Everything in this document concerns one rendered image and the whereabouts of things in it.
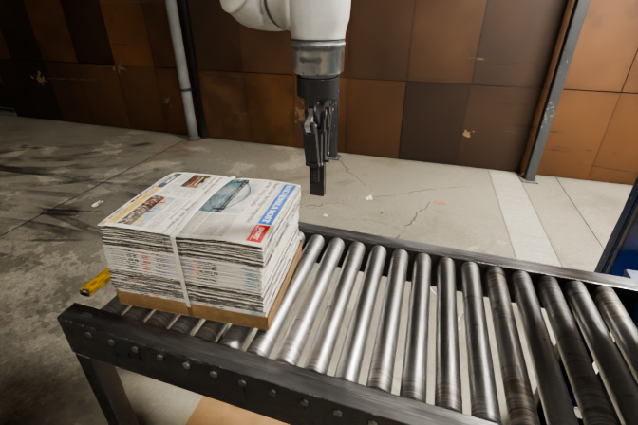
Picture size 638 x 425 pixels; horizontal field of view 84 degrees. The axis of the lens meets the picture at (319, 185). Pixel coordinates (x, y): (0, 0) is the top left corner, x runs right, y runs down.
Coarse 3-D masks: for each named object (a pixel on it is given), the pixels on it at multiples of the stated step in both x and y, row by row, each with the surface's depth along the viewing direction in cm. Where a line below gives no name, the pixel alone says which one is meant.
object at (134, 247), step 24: (144, 192) 87; (168, 192) 87; (192, 192) 88; (120, 216) 77; (144, 216) 77; (168, 216) 77; (120, 240) 75; (144, 240) 74; (120, 264) 78; (144, 264) 77; (168, 264) 75; (120, 288) 82; (144, 288) 80; (168, 288) 78
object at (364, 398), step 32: (64, 320) 81; (96, 320) 81; (128, 320) 81; (96, 352) 83; (128, 352) 78; (160, 352) 74; (192, 352) 73; (224, 352) 73; (192, 384) 76; (224, 384) 72; (256, 384) 69; (288, 384) 67; (320, 384) 67; (352, 384) 67; (288, 416) 71; (320, 416) 67; (352, 416) 64; (384, 416) 62; (416, 416) 62; (448, 416) 62
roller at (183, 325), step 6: (180, 318) 81; (186, 318) 81; (192, 318) 82; (198, 318) 83; (174, 324) 80; (180, 324) 80; (186, 324) 80; (192, 324) 81; (198, 324) 83; (174, 330) 79; (180, 330) 79; (186, 330) 79; (192, 330) 81
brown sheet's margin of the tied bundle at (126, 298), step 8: (120, 296) 83; (128, 296) 82; (136, 296) 82; (144, 296) 81; (128, 304) 84; (136, 304) 83; (144, 304) 82; (152, 304) 82; (160, 304) 81; (168, 304) 80; (176, 304) 80; (176, 312) 81
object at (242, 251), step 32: (256, 192) 87; (288, 192) 88; (224, 224) 74; (256, 224) 74; (288, 224) 86; (224, 256) 71; (256, 256) 69; (288, 256) 90; (224, 288) 74; (256, 288) 73
